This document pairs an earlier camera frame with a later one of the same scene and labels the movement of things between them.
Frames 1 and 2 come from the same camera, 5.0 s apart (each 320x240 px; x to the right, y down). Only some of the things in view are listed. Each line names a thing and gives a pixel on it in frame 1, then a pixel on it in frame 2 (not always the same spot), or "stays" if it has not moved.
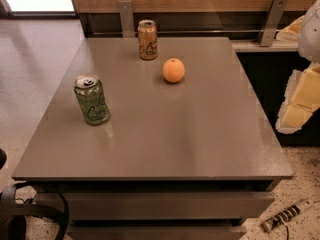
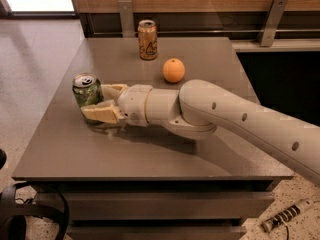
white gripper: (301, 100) to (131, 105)
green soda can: (92, 96) stays
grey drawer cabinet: (185, 160) stays
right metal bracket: (271, 26) stays
